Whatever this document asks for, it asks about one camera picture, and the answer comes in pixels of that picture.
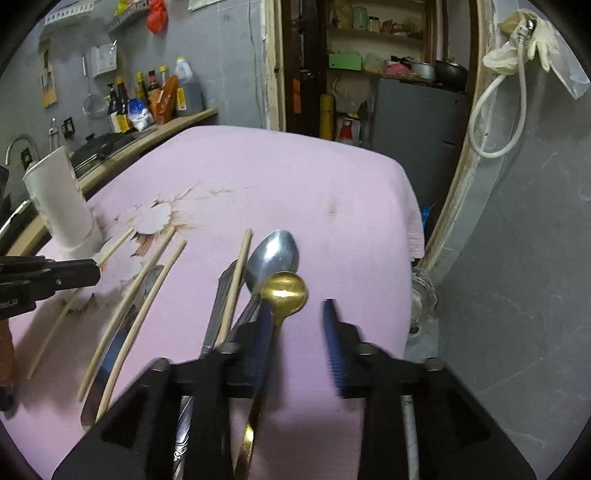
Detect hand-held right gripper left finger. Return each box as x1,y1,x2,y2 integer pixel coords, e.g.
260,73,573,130
52,298,282,480

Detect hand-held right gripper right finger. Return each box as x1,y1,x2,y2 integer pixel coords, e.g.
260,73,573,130
322,298,539,480

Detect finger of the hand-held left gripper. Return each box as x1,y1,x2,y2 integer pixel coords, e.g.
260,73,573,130
45,258,101,292

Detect gold spoon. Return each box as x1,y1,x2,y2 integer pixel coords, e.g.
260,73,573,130
232,271,309,480

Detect silver patterned cutlery piece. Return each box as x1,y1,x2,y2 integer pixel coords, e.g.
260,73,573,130
173,260,238,480

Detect wooden chopstick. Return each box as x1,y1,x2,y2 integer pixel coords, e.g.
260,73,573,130
215,228,254,349
76,225,177,400
27,228,136,380
95,239,187,423

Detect white utensil holder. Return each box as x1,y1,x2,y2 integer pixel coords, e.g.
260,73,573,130
23,147,105,265

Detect silver spoon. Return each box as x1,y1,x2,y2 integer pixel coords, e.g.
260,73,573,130
228,229,301,344

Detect silver table knife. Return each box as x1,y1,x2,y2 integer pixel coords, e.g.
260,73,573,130
81,264,166,432

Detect person's left hand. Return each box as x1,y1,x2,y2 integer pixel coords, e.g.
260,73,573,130
0,320,14,387

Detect glass jar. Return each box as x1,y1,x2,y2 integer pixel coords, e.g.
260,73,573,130
411,270,438,333

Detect black pan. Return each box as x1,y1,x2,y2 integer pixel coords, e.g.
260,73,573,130
69,131,158,171

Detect metal kitchen faucet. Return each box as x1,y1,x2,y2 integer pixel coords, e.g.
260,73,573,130
6,134,40,168

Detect pink floral cloth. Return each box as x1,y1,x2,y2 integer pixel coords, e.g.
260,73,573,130
0,124,426,480

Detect metal strainer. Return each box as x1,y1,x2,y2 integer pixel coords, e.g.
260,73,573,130
82,55,108,121

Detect blue and white bag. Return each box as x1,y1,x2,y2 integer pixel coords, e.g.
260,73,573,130
128,98,155,131

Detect dark sauce bottle yellow label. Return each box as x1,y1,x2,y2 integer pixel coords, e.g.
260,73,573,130
115,76,133,133

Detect wooden counter shelf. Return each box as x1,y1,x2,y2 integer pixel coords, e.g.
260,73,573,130
0,108,219,259

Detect orange snack bag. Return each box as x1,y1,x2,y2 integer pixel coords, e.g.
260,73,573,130
154,76,180,124

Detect red and white container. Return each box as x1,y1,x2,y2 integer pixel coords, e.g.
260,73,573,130
336,115,363,145

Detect dark jug with yellow cap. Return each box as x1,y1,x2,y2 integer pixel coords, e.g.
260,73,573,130
174,56,204,116

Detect yellow canister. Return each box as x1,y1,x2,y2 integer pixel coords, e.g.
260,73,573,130
320,92,334,140

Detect grey cabinet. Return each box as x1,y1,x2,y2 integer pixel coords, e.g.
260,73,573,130
372,76,467,217

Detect red plastic bag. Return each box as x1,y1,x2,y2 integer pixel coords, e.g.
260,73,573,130
147,0,167,34

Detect green box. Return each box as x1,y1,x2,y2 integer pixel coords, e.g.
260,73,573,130
329,53,363,71

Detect black wok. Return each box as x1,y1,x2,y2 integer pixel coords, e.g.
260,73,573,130
434,59,468,90

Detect wooden shelf unit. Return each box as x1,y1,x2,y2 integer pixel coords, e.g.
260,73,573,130
323,0,430,84

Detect cream rubber gloves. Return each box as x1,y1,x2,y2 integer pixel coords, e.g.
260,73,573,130
482,10,566,77

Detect wooden wall plaque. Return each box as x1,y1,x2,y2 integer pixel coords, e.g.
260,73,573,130
39,48,58,109

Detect white wall box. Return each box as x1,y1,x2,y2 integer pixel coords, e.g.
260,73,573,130
90,44,118,77

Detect metal wall rack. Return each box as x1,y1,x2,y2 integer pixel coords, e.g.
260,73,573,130
108,2,153,32
44,0,100,26

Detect white hose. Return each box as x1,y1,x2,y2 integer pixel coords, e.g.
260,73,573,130
468,18,539,160

